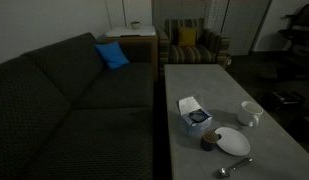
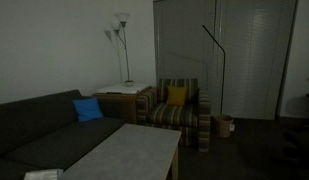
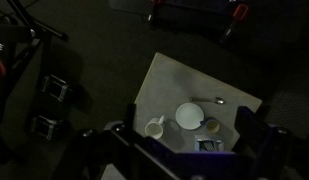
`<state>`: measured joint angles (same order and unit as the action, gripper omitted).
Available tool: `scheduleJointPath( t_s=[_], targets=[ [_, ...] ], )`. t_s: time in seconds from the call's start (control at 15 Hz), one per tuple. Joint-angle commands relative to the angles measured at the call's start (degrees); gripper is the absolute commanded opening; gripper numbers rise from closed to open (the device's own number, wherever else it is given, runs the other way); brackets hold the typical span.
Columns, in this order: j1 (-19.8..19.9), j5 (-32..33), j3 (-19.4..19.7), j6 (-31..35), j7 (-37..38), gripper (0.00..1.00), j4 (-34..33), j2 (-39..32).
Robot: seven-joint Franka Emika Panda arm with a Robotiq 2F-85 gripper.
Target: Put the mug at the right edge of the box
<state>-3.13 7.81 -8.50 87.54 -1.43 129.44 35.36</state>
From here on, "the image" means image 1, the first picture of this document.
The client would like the grey coffee table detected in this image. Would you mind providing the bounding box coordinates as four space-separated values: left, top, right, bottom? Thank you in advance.
165 64 309 180

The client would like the open blue tea box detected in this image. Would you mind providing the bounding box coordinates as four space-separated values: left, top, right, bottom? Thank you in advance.
176 95 213 136

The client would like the yellow cushion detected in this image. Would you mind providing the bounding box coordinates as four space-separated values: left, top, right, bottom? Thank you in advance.
178 27 197 46

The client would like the dark grey fabric sofa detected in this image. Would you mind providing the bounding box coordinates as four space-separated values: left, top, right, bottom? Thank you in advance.
0 33 153 180

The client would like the wooden side table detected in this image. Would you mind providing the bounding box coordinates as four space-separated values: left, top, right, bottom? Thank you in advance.
103 26 159 83

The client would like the white plate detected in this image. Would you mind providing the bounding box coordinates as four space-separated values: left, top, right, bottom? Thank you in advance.
215 127 250 156

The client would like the white board on side table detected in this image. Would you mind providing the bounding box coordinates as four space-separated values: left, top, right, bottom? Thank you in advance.
105 26 156 38

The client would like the white lamp base bowl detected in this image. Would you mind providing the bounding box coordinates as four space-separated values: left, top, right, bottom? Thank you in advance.
130 21 141 29

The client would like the striped armchair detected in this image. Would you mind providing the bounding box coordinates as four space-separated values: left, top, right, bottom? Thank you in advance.
157 18 230 70

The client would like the metal spoon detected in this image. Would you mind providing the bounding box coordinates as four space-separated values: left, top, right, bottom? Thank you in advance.
218 157 253 178

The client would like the blue throw pillow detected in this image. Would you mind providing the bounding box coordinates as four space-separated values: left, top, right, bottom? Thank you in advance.
95 42 129 69

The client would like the dark office chair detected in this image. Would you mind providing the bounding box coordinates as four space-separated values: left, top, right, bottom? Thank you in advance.
278 3 309 54

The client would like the small blue mug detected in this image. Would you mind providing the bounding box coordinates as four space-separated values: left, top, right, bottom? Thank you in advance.
200 130 222 151

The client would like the large white mug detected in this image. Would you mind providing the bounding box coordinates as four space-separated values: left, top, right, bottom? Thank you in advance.
237 101 264 127

